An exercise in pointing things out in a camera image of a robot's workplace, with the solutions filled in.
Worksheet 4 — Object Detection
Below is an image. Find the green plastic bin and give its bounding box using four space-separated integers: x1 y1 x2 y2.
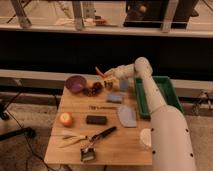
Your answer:
134 76 183 120

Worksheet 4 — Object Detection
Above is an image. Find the grey blue cloth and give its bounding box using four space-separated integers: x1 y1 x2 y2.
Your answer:
117 105 137 128

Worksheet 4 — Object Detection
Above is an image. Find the black rectangular block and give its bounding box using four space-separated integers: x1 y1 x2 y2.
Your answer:
86 115 107 125

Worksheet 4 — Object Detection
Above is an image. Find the purple bowl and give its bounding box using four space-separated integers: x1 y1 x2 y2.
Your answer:
65 75 87 93

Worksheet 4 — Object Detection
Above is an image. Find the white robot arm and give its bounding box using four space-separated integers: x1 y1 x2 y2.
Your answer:
104 57 197 171

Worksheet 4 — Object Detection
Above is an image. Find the blue sponge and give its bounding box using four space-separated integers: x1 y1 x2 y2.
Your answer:
106 93 123 103

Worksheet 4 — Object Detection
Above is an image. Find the dark brown pinecone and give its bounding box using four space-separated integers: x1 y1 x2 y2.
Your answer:
83 82 103 97

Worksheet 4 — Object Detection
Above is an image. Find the orange red pepper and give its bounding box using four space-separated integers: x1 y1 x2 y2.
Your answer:
95 67 106 78

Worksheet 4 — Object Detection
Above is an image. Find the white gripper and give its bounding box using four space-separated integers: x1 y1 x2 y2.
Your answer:
104 68 118 89

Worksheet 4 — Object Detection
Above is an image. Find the red yellow apple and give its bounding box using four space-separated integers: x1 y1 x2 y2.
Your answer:
59 113 73 127

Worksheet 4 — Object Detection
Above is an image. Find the white cup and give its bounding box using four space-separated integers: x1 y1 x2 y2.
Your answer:
139 128 151 148

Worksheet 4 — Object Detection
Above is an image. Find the black handled brush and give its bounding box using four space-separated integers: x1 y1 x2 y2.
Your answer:
80 126 117 162

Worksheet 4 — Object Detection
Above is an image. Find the wooden board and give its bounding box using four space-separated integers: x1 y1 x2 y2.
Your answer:
45 88 152 166

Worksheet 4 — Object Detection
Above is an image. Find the metal cup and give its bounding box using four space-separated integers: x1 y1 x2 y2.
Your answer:
119 80 129 91

